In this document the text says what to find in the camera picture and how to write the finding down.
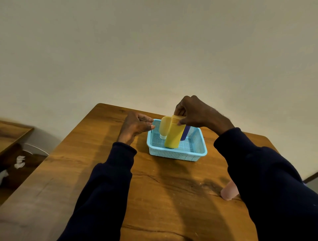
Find dark blue tube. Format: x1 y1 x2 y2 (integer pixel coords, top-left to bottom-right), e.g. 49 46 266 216
180 125 191 141

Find wooden side table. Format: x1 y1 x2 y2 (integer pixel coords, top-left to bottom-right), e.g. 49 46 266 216
0 120 34 156

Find white cable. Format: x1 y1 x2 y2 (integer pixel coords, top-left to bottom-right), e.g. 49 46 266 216
22 143 50 156

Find pink bottle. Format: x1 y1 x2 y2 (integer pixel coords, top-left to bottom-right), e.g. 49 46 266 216
220 180 240 201

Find person's right hand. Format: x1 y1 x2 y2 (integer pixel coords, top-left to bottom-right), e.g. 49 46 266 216
174 95 235 136

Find light blue plastic basket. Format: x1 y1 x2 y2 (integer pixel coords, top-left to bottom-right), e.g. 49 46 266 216
146 119 208 162

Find yellow squeeze tube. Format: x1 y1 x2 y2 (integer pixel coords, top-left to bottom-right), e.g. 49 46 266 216
164 115 186 149

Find person's left forearm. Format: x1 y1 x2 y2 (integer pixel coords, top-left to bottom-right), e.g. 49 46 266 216
57 142 137 241

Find person's right forearm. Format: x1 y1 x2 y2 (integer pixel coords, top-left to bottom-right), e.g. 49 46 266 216
214 128 318 241

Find pale yellow bottle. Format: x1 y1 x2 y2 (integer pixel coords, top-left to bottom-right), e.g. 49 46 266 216
159 116 172 140

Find person's left hand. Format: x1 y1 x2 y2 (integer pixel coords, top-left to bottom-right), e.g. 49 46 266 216
117 111 155 146

